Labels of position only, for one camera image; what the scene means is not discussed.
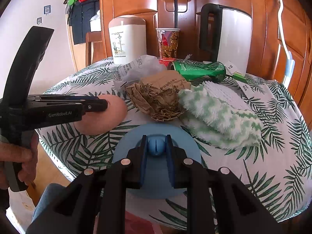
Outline beige desktop trash bin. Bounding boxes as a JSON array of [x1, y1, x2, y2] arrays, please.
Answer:
[[108, 15, 147, 65]]

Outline blue silicone lid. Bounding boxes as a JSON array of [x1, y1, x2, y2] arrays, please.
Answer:
[[113, 123, 201, 199]]

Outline green white fluffy cloth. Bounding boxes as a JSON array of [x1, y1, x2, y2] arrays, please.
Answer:
[[178, 84, 263, 150]]

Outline wooden chair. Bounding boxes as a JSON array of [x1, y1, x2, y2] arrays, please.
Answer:
[[85, 31, 107, 66]]

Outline cola paper cup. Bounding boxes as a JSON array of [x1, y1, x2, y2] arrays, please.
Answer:
[[156, 28, 180, 59]]

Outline brown paper bag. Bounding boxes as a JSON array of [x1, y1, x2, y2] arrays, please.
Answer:
[[126, 70, 191, 121]]

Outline translucent printed plastic bag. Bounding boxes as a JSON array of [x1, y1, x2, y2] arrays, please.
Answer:
[[113, 55, 167, 91]]

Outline wooden wardrobe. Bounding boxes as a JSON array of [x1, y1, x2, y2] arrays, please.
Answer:
[[100, 0, 311, 124]]

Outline red ointment box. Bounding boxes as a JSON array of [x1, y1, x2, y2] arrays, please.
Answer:
[[159, 58, 175, 68]]

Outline palm leaf tablecloth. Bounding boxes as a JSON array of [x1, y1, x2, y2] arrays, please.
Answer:
[[38, 58, 311, 221]]

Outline pink silicone lid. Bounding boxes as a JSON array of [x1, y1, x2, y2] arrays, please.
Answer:
[[74, 95, 128, 135]]

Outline pink lined trash bin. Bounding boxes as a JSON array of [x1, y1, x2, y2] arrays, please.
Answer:
[[125, 211, 163, 234]]

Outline person's leg in jeans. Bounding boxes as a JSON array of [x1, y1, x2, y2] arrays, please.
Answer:
[[32, 183, 66, 221]]

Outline green soda can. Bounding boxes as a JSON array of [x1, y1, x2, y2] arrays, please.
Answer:
[[167, 60, 226, 82]]

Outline person's left hand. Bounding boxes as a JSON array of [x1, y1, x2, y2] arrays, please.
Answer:
[[0, 132, 39, 190]]

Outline white foam mesh sleeve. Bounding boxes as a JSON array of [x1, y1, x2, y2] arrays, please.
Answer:
[[202, 81, 250, 110]]

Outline dark hanging clothes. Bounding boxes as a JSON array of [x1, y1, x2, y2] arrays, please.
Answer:
[[68, 0, 99, 45]]

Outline dark straw rod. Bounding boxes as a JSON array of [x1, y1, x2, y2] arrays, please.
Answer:
[[174, 0, 178, 28]]

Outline white black electric kettle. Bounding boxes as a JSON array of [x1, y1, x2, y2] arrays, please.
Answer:
[[199, 3, 252, 74]]

